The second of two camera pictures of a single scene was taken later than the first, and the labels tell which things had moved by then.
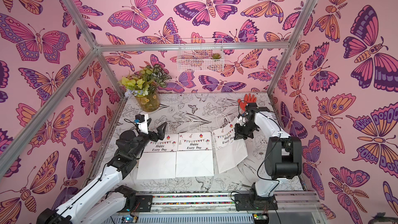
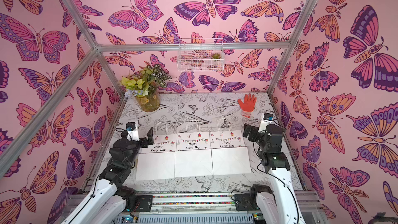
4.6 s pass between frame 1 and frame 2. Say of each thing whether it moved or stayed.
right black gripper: moved
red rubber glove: stayed
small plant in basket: stayed
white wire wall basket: stayed
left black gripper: moved
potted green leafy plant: stayed
